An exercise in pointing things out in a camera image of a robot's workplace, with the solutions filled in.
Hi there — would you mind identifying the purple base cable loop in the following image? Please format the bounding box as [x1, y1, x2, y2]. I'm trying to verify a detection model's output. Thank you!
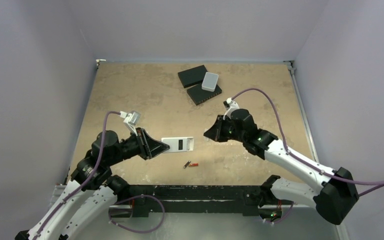
[108, 194, 165, 234]

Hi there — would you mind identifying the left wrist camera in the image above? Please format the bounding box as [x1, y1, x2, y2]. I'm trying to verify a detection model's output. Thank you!
[119, 110, 141, 135]

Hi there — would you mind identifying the white plastic box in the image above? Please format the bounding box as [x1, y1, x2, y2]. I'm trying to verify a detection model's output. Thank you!
[201, 72, 219, 92]

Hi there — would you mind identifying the black box front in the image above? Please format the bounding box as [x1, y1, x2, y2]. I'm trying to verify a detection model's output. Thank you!
[186, 84, 223, 106]

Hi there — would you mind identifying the black box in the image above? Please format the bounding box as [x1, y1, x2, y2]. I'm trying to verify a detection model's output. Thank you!
[186, 84, 223, 106]
[177, 65, 208, 89]

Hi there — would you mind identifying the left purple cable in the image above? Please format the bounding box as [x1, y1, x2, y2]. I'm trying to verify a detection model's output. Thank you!
[29, 111, 123, 240]

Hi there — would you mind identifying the black box rear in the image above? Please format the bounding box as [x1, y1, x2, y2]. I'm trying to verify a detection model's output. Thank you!
[177, 65, 208, 89]

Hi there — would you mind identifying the black battery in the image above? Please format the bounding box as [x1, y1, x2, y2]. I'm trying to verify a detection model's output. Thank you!
[183, 160, 191, 169]

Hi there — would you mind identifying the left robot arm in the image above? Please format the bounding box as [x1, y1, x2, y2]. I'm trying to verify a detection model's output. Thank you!
[15, 128, 171, 240]

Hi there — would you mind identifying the white remote control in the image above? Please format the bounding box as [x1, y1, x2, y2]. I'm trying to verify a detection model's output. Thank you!
[161, 137, 195, 153]

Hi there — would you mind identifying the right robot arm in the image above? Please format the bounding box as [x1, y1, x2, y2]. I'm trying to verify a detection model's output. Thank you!
[203, 108, 359, 225]

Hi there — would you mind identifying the black base bar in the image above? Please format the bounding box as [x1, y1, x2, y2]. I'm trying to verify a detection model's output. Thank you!
[105, 174, 294, 219]

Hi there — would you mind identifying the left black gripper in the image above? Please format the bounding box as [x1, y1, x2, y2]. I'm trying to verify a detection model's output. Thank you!
[106, 126, 169, 166]

